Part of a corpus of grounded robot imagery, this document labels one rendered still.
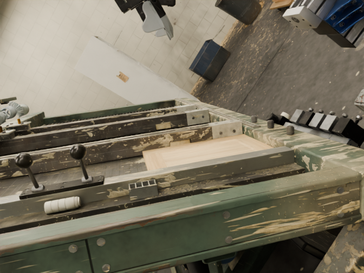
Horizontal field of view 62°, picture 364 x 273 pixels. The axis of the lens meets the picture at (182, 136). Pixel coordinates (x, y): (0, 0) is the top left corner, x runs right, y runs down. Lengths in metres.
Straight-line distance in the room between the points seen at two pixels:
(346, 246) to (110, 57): 4.43
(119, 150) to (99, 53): 3.84
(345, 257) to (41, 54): 6.20
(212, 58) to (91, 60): 1.99
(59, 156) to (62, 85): 5.38
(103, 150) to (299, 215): 0.73
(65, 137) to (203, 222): 1.14
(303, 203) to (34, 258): 0.51
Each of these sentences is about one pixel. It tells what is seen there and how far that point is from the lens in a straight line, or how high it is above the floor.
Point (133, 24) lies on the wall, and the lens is 6.27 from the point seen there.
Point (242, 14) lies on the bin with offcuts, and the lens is 5.47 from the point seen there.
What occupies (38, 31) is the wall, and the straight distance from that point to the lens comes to 6.54.
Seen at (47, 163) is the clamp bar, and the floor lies 1.48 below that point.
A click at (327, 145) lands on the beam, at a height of 0.86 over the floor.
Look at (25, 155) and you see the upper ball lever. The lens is 0.76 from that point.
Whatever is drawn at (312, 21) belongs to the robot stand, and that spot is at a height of 0.93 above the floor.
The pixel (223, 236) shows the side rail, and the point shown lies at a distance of 0.61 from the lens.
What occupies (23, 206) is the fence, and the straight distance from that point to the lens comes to 0.84.
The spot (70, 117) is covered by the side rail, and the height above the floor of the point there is 1.59.
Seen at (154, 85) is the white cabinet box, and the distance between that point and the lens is 4.92.
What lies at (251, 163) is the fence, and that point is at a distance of 0.86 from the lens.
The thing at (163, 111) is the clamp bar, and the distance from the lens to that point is 1.88.
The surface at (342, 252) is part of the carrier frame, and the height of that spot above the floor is 0.79.
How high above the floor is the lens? 1.42
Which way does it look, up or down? 16 degrees down
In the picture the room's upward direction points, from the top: 60 degrees counter-clockwise
